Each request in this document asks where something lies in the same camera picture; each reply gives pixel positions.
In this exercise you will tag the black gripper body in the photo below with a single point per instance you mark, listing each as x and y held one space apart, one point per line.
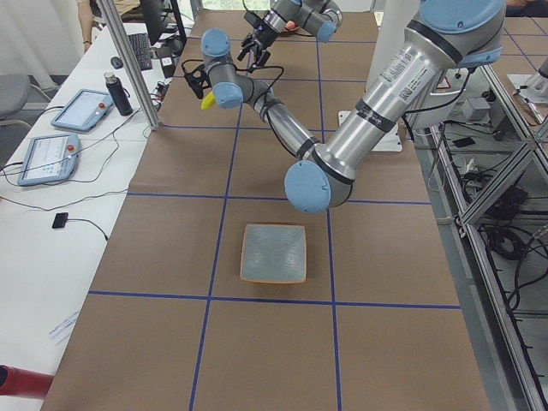
208 92

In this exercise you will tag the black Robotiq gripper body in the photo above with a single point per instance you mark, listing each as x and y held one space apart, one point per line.
264 35

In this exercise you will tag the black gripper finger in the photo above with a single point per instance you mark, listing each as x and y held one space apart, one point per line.
260 58
246 47

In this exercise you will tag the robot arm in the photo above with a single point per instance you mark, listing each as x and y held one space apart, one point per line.
441 35
320 19

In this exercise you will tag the grey square plate orange rim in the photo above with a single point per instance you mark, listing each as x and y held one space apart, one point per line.
274 253

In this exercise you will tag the black keyboard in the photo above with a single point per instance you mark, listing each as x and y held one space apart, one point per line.
140 45

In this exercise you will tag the black monitor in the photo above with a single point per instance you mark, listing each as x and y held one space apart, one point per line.
157 16

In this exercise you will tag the black water bottle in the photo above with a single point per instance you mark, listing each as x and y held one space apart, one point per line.
118 94

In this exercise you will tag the computer mouse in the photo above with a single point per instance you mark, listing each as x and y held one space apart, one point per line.
116 62

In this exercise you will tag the person in white shirt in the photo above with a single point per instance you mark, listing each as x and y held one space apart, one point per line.
89 13

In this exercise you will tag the far teach pendant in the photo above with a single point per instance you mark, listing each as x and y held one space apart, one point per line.
83 112

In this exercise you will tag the teach pendant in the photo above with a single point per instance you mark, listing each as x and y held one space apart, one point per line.
49 159
83 112

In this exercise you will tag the near teach pendant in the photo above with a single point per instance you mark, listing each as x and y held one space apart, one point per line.
49 159

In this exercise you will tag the small black box device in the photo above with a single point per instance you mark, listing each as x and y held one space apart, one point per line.
60 220

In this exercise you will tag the red cylinder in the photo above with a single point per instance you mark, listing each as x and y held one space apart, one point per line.
24 383

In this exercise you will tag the aluminium frame post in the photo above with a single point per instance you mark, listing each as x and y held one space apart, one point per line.
121 42

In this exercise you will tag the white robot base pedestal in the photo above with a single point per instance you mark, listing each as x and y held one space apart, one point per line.
400 71

